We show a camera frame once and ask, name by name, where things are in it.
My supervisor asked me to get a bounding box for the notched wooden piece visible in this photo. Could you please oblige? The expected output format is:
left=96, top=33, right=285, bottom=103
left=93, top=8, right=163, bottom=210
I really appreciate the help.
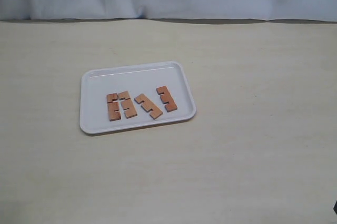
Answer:
left=106, top=93, right=121, bottom=121
left=156, top=86, right=177, bottom=113
left=134, top=94, right=163, bottom=120
left=117, top=91, right=137, bottom=119

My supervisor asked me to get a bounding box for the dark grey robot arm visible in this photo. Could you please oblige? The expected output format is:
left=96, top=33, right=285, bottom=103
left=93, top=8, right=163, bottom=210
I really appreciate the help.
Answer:
left=333, top=201, right=337, bottom=215

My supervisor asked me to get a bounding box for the white rectangular plastic tray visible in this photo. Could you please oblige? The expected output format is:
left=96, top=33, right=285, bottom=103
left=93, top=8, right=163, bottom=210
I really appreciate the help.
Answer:
left=80, top=62, right=196, bottom=135

